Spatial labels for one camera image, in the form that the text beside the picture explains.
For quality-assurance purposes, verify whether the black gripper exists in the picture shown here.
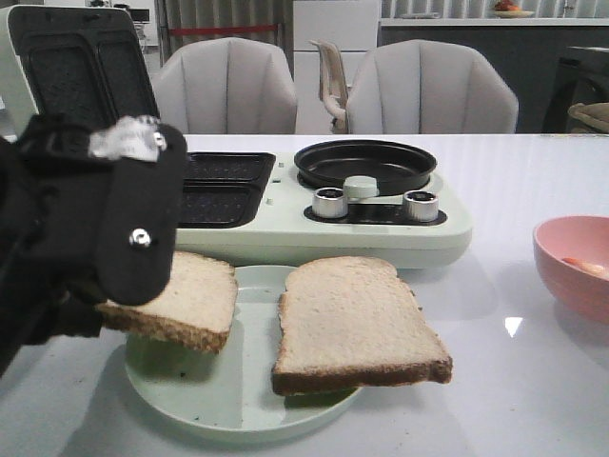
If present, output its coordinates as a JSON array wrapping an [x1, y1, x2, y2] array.
[[1, 114, 187, 369]]

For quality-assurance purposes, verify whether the bread slice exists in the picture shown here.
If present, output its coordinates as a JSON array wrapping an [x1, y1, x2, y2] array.
[[96, 251, 238, 353], [271, 256, 453, 396]]

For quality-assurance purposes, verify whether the green sandwich maker lid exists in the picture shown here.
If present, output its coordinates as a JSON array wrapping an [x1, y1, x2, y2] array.
[[1, 5, 159, 134]]

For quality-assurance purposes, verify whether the cooked shrimp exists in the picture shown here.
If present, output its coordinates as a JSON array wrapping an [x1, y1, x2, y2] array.
[[562, 257, 608, 280]]

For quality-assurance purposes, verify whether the green breakfast maker base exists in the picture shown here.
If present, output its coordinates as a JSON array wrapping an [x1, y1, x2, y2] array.
[[176, 151, 473, 268]]

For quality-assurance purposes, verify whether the left grey upholstered chair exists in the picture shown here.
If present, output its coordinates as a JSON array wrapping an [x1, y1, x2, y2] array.
[[151, 37, 298, 134]]

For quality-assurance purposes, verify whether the grey upholstered chair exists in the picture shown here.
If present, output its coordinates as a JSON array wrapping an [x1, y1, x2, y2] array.
[[151, 37, 298, 134], [345, 40, 519, 134]]

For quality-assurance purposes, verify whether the left silver control knob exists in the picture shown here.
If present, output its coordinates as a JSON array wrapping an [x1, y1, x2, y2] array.
[[311, 187, 348, 219]]

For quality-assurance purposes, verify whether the silver control knob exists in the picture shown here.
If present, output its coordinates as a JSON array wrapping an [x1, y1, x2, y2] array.
[[403, 190, 440, 223], [311, 187, 348, 219]]

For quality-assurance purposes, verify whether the green round plate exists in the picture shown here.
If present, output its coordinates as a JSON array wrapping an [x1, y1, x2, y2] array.
[[126, 266, 360, 443]]

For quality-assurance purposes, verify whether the beige office chair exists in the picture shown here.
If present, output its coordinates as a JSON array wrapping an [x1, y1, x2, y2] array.
[[309, 40, 348, 134]]

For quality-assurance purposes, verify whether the black round frying pan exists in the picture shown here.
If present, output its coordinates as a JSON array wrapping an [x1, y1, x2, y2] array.
[[294, 139, 437, 196]]

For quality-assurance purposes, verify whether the white cabinet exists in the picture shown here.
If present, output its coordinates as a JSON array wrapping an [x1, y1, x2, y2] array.
[[293, 1, 381, 135]]

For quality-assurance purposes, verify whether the right silver control knob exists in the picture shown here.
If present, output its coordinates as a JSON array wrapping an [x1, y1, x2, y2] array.
[[403, 190, 440, 223]]

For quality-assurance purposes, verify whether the right grey upholstered chair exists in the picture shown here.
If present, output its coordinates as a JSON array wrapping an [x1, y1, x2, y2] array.
[[345, 40, 519, 134]]

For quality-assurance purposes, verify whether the fruit plate on counter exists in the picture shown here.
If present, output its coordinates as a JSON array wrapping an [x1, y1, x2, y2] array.
[[492, 0, 535, 19]]

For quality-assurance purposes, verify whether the dark counter unit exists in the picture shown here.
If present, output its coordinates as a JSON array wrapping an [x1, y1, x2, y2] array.
[[379, 18, 608, 133]]

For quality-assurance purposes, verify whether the pink bowl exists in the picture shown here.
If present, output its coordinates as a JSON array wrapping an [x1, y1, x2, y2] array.
[[533, 215, 608, 324]]

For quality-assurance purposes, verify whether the green pan handle knob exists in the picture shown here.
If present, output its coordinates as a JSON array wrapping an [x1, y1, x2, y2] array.
[[343, 175, 379, 200]]

